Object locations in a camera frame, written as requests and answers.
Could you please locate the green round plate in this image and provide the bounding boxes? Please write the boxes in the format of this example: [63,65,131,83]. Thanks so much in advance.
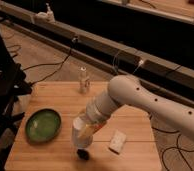
[25,109,62,143]

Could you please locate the grey metal rail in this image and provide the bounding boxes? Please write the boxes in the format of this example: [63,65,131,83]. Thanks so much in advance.
[0,0,194,101]

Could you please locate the white sponge block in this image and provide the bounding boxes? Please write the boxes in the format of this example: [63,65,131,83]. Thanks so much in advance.
[109,130,127,154]

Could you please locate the white ceramic cup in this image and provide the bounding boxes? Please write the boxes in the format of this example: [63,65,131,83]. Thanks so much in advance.
[72,117,93,149]

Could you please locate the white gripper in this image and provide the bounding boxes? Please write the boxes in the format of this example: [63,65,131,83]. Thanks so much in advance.
[77,113,108,138]

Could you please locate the black floor cable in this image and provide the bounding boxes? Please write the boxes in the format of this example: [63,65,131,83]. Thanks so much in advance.
[5,39,78,85]
[152,126,194,171]

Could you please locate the white object on rail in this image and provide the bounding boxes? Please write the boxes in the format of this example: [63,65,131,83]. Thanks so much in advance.
[36,4,55,22]

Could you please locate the black floor cable left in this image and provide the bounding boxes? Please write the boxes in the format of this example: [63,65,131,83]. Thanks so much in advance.
[5,39,78,85]

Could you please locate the black eraser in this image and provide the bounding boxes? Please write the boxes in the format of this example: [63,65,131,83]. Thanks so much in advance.
[77,149,90,161]

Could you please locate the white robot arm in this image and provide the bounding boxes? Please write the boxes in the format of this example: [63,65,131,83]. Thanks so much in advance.
[72,75,194,148]

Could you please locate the small clear bottle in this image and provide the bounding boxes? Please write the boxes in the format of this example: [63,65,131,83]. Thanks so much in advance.
[79,67,90,94]

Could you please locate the black floor cable right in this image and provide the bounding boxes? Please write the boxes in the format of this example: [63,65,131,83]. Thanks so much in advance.
[152,126,194,171]

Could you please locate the black chair frame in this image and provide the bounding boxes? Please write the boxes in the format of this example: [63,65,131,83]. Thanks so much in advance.
[0,14,34,171]

